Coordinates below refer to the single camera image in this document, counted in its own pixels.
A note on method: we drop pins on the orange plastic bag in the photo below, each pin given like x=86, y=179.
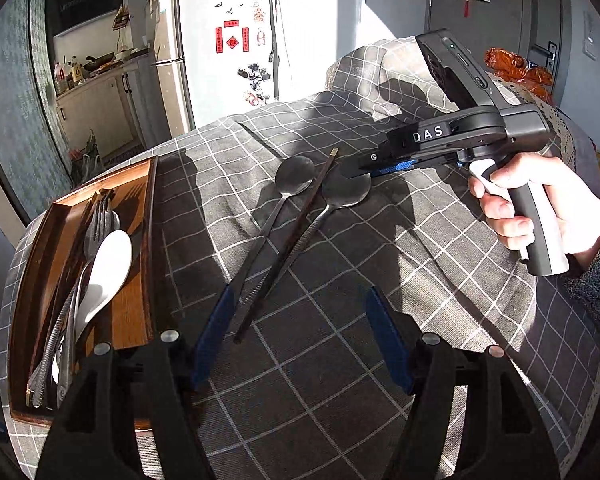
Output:
x=520, y=72

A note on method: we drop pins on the person's right hand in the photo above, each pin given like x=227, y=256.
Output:
x=575, y=200

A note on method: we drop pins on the grey door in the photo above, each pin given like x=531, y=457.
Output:
x=510, y=15

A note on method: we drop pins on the grey checked tablecloth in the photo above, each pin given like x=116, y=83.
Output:
x=330, y=360

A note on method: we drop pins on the gold-tipped dark chopstick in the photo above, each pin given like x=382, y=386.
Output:
x=290, y=240

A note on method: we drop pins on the patterned sliding door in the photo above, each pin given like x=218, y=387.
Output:
x=10, y=85

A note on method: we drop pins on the red hanging ornament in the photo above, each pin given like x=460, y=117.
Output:
x=468, y=7

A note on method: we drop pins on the silver metal fork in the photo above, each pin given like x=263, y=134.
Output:
x=97, y=230

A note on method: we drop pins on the dark metal spoon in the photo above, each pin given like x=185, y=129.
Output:
x=295, y=175
x=345, y=192

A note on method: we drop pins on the white spoon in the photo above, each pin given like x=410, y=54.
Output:
x=107, y=270

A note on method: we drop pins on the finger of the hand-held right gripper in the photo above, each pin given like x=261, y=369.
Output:
x=380, y=160
x=397, y=166

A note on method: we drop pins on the white light switch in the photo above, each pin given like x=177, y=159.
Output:
x=590, y=35

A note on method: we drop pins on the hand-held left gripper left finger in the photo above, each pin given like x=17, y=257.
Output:
x=215, y=330

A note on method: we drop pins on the silver metal spoon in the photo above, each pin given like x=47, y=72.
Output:
x=116, y=220

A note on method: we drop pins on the wooden tray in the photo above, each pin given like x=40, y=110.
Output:
x=125, y=320

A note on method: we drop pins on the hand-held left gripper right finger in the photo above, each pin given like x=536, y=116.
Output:
x=387, y=340

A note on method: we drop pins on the bag with vegetables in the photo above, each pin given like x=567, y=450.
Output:
x=87, y=152

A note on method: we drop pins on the white kitchen cabinet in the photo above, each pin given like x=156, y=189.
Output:
x=100, y=110

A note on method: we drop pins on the person's right forearm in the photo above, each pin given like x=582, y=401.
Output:
x=597, y=285

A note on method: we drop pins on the white refrigerator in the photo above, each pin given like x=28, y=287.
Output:
x=220, y=70

